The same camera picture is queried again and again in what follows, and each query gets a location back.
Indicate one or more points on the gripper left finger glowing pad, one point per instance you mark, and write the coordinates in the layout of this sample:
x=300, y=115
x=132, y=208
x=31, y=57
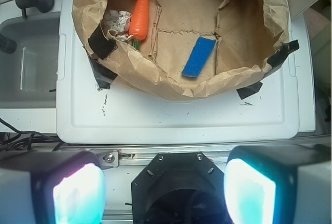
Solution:
x=52, y=187

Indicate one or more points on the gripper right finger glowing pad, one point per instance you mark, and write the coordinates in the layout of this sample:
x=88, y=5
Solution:
x=279, y=184

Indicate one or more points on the blue sponge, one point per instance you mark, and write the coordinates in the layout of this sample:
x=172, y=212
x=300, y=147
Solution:
x=201, y=52

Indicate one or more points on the white plastic tray lid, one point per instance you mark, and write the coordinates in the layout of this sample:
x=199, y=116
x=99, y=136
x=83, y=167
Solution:
x=120, y=115

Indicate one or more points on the black tape piece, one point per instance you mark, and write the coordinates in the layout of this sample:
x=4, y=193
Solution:
x=277, y=60
x=100, y=45
x=248, y=91
x=103, y=76

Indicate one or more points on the crumpled white paper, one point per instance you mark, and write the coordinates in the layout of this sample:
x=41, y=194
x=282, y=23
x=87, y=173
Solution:
x=116, y=24

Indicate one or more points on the orange plastic carrot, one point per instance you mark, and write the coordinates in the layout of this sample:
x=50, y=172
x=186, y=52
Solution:
x=139, y=22

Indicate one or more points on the brown paper bag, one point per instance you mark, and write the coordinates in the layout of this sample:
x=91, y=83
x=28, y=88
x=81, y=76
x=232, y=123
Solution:
x=248, y=32

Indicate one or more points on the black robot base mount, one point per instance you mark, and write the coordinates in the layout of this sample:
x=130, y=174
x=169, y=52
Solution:
x=179, y=188

